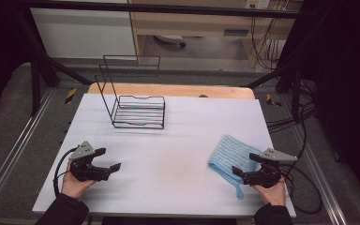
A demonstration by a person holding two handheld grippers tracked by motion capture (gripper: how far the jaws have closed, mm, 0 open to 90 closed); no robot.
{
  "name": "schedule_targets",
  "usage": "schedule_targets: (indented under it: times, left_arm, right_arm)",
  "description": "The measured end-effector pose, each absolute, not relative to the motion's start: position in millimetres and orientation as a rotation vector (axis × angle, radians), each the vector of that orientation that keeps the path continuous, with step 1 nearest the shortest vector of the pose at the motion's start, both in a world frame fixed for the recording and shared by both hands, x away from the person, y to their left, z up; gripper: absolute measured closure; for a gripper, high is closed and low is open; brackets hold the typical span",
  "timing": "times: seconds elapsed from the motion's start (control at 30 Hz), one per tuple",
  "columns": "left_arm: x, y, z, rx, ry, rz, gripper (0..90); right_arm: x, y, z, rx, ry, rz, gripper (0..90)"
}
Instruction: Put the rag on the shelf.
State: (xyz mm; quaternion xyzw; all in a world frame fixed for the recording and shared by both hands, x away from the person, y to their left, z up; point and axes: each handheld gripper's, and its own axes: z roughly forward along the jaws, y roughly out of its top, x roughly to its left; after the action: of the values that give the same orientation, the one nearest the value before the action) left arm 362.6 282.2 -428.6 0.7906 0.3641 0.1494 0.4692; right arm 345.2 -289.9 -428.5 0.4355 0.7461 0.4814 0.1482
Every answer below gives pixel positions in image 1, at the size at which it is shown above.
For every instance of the white table mat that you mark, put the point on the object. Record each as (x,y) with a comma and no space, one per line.
(168,156)

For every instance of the black metal stand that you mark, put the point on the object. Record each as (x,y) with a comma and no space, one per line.
(36,84)
(296,93)

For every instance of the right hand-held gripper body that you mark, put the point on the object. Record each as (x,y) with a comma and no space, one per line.
(267,176)

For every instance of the white chair base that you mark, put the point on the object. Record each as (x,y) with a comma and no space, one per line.
(170,39)

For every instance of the yellow black floor tape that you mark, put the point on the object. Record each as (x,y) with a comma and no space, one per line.
(272,100)
(70,96)

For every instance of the white cabinet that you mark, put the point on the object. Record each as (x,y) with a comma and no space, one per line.
(81,34)

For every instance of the black horizontal frame bar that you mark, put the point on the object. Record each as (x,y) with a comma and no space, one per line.
(168,8)

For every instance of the aluminium floor rail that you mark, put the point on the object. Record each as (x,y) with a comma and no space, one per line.
(12,150)
(318,175)

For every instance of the person's left hand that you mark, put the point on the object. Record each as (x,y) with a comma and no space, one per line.
(73,187)

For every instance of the light wooden desk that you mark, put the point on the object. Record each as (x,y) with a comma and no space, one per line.
(193,23)

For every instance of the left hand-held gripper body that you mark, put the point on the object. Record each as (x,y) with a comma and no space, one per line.
(82,170)

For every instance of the person's right hand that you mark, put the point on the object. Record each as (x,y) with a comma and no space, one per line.
(275,195)

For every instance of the blue striped towel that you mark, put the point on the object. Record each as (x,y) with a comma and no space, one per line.
(228,153)

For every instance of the white power strip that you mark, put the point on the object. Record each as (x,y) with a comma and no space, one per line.
(258,3)

